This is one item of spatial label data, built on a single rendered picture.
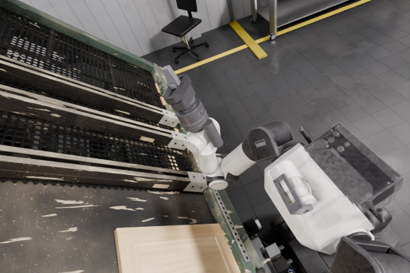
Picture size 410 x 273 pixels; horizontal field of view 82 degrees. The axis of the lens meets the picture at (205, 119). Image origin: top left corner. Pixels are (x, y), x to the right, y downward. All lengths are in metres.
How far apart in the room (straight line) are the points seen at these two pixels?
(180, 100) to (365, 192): 0.51
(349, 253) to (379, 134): 2.02
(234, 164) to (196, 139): 0.23
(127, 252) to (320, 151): 0.65
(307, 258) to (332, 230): 1.16
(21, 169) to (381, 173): 0.97
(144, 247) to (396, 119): 2.44
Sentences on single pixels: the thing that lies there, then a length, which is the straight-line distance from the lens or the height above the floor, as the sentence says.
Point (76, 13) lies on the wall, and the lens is 3.96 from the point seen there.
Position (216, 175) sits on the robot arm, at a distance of 0.95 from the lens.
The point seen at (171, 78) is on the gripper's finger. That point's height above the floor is 1.61.
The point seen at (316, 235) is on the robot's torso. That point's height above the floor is 1.33.
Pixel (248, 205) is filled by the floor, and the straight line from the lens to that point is 2.14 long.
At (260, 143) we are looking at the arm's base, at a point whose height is 1.34.
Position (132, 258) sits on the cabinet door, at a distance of 0.87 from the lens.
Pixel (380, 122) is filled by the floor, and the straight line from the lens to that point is 2.73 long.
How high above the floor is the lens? 2.01
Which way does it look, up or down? 48 degrees down
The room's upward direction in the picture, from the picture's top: 19 degrees counter-clockwise
